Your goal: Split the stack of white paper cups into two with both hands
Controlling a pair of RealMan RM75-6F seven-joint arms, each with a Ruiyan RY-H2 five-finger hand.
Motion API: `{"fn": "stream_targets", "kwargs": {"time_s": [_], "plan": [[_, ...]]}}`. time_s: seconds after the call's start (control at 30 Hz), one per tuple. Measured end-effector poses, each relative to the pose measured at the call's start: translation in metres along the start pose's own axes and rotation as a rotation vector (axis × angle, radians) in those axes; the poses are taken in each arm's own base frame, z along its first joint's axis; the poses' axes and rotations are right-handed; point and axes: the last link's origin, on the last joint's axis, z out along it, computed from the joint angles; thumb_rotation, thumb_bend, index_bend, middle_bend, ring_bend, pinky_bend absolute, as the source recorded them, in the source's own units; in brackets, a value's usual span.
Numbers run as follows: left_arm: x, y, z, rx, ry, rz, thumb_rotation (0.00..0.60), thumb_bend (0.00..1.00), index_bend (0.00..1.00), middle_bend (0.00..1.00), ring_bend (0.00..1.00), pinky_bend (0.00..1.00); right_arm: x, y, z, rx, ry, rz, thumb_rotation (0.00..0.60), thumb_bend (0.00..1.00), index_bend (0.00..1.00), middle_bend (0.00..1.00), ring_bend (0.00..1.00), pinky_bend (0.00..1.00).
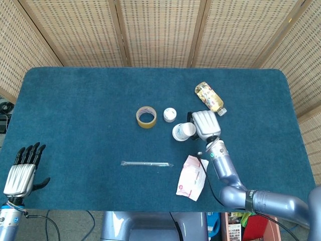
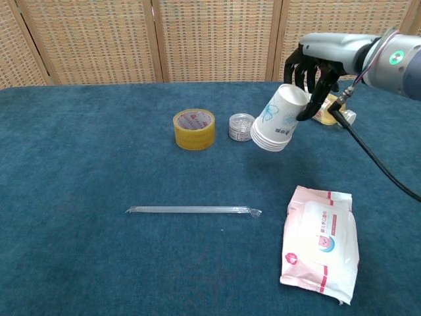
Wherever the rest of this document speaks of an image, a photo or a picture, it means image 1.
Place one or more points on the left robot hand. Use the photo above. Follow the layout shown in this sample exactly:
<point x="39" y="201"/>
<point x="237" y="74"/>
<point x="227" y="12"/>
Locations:
<point x="20" y="179"/>

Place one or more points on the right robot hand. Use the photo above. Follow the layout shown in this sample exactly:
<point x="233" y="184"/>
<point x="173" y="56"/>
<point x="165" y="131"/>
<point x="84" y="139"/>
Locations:
<point x="206" y="124"/>

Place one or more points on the white paper cup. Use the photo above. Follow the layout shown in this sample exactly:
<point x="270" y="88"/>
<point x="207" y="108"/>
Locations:
<point x="175" y="134"/>
<point x="188" y="129"/>

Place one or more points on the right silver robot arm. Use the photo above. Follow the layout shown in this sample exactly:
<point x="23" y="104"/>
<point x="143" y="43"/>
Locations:
<point x="270" y="203"/>

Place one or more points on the clear bottle yellow liquid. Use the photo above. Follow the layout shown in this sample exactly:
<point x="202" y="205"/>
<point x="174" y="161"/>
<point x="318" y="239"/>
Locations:
<point x="209" y="98"/>

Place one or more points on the small white lidded jar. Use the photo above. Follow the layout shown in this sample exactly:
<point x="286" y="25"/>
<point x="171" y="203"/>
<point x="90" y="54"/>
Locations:
<point x="170" y="114"/>

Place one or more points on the grey floor device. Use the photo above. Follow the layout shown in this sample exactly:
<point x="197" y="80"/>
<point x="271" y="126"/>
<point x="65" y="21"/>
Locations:
<point x="3" y="123"/>

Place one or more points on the white pink wipe packet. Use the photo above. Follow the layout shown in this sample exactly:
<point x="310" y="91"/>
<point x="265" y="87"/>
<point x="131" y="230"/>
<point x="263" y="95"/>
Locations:
<point x="190" y="180"/>

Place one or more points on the clear yellowish tape roll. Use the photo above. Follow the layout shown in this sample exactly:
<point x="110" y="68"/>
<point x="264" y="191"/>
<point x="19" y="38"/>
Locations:
<point x="146" y="124"/>

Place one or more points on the blue carpet table mat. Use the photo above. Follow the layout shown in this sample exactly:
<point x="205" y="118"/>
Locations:
<point x="75" y="125"/>

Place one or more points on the woven bamboo screen panel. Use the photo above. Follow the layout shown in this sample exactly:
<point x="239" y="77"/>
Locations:
<point x="240" y="32"/>
<point x="75" y="32"/>
<point x="22" y="50"/>
<point x="160" y="32"/>
<point x="306" y="75"/>

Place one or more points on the blue plastic container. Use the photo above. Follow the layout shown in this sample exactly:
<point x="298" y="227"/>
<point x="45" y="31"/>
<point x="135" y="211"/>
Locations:
<point x="213" y="224"/>

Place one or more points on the yellow green cloth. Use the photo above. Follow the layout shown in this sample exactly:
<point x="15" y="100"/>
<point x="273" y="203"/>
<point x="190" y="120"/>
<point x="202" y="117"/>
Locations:
<point x="247" y="218"/>

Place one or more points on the pink storage box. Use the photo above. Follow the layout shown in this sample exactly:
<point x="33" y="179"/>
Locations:
<point x="224" y="226"/>

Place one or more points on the red bag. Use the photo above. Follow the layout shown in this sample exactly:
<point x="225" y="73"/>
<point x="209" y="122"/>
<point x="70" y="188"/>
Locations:
<point x="255" y="227"/>

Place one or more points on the silver blue robot torso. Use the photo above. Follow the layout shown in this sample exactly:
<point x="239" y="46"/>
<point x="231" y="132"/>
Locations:
<point x="150" y="226"/>

